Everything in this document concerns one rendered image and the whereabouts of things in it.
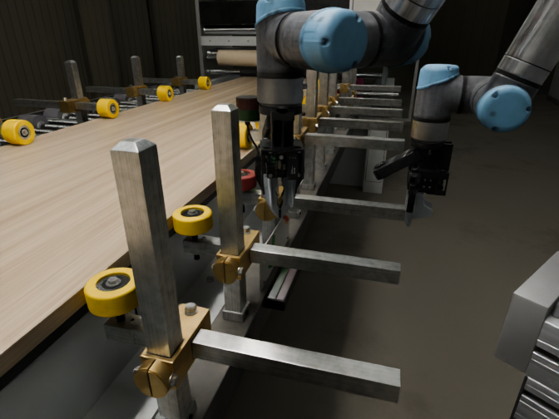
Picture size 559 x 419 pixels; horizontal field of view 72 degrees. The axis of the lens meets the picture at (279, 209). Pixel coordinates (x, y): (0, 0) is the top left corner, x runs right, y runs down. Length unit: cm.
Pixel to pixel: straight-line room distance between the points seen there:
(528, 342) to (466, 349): 145
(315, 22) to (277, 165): 24
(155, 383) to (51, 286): 22
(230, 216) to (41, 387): 39
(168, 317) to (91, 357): 30
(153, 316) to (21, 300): 21
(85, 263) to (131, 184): 28
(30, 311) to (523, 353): 60
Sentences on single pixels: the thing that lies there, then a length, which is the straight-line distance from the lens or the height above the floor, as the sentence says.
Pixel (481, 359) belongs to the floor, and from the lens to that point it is 192.
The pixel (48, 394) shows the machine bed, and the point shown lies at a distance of 76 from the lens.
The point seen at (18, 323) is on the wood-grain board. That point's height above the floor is 90.
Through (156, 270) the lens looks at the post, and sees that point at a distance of 49.
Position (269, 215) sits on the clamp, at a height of 84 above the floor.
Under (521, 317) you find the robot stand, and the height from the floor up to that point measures 97.
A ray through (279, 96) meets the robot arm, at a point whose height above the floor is 115.
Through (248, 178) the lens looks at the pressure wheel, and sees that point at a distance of 98.
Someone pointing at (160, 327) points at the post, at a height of 90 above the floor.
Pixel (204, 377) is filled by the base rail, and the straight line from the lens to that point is 74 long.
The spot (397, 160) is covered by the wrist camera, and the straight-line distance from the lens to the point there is 91.
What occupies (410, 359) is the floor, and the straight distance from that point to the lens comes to 181.
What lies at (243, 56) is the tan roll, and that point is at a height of 106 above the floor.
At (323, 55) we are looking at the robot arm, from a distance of 51.
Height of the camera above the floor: 124
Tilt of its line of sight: 25 degrees down
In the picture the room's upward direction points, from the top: straight up
